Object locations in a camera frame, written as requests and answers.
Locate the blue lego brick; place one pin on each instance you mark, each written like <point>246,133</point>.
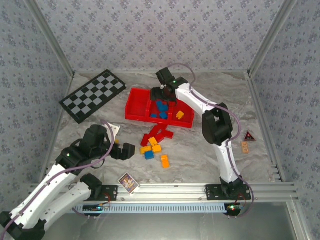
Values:
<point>163,108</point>
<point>149,155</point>
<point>159,103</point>
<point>153,115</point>
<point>163,115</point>

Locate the red lego brick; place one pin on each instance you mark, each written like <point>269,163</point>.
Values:
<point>154,131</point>
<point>160,137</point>
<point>145,140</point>
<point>168,134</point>
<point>163,127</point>

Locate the red three-compartment tray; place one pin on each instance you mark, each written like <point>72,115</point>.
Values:
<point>137,105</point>

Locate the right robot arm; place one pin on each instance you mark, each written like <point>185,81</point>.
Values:
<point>223,162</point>

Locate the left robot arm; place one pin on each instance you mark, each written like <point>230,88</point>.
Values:
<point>75,193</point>

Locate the colourful playing card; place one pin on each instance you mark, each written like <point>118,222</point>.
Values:
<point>128,183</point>

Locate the black grey checkerboard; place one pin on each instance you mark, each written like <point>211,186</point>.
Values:
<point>92,95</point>

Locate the left controller board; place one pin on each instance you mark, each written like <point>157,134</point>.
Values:
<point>95,208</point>

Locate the controller board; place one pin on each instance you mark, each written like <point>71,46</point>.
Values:
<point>233,207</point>
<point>95,208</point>

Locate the red black triangle sign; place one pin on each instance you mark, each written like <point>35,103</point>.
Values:
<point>249,137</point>

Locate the small orange tag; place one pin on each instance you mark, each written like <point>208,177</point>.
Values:
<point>245,147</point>

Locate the right controller board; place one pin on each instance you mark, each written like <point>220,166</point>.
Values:
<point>233,207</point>

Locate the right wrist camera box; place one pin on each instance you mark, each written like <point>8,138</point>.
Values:
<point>163,75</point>

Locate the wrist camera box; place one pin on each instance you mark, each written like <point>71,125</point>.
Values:
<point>163,75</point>
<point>115,129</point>

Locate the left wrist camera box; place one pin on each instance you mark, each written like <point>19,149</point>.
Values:
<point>115,129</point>

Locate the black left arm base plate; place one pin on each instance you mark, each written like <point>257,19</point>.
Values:
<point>112,192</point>

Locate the aluminium side rail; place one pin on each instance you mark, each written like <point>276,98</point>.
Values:
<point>257,100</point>
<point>68,90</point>

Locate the aluminium mounting rail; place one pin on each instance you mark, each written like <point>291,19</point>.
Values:
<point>170,192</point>

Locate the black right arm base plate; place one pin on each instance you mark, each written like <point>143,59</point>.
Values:
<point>212,192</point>

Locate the aluminium frame post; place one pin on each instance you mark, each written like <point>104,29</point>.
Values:
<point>51,37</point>
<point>271,37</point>

